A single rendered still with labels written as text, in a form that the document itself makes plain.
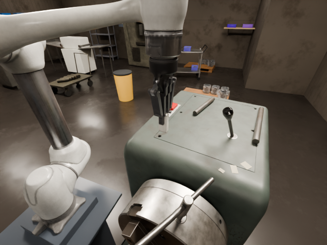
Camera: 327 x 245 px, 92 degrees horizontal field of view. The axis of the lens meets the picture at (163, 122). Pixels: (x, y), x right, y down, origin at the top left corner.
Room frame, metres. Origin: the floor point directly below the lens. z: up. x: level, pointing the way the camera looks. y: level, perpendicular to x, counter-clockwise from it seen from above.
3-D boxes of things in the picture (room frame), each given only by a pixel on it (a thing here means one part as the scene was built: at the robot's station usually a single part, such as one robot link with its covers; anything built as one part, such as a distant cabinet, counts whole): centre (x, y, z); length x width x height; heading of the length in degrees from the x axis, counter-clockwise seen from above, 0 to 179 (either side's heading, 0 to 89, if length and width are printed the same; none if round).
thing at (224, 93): (3.35, -0.92, 0.16); 1.09 x 0.76 x 0.32; 69
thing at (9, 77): (4.54, 4.12, 0.33); 0.95 x 0.80 x 0.65; 160
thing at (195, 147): (0.58, -0.19, 1.06); 0.59 x 0.48 x 0.39; 152
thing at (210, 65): (6.16, -1.37, 0.15); 1.07 x 0.76 x 0.30; 69
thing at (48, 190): (0.45, 0.53, 0.97); 0.18 x 0.16 x 0.22; 176
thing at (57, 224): (0.42, 0.54, 0.83); 0.22 x 0.18 x 0.06; 159
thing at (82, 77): (4.10, 2.41, 0.41); 1.06 x 0.61 x 0.83; 161
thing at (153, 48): (0.43, 0.00, 1.58); 0.09 x 0.09 x 0.06
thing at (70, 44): (5.66, 2.83, 0.56); 2.36 x 0.60 x 1.11; 70
